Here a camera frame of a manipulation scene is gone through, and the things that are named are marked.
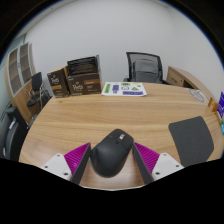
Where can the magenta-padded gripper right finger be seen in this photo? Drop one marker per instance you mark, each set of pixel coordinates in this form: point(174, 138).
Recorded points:
point(164, 164)

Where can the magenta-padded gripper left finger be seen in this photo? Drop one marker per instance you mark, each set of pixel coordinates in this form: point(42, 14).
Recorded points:
point(59, 164)

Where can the black computer mouse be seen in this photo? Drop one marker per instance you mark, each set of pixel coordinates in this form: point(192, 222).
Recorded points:
point(110, 155)

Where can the dark grey mouse pad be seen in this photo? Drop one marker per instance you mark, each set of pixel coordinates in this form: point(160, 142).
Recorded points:
point(191, 140)

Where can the black leather office chair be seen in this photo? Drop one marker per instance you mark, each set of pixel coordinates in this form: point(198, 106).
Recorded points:
point(13, 136)

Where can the round white printed disc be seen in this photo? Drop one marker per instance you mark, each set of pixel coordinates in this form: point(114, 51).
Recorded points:
point(196, 95)

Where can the black visitor chair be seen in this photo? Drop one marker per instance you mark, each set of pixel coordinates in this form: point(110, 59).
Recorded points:
point(36, 91)

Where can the small orange-brown box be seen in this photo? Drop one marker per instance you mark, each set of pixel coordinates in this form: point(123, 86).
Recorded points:
point(213, 104)

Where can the large brown cardboard box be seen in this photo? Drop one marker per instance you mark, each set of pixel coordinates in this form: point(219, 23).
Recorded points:
point(85, 85)

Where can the green and purple printed sheet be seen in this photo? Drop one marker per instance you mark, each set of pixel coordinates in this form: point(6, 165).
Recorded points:
point(124, 89)

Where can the wooden side desk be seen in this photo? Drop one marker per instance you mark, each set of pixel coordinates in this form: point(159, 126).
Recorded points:
point(181, 78)

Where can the wooden shelf unit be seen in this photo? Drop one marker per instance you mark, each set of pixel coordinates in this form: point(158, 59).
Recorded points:
point(18, 80)

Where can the black mesh office chair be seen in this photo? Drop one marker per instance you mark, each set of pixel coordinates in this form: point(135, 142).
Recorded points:
point(145, 70)

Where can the dark open-top carton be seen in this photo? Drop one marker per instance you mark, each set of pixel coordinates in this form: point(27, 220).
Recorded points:
point(82, 66)

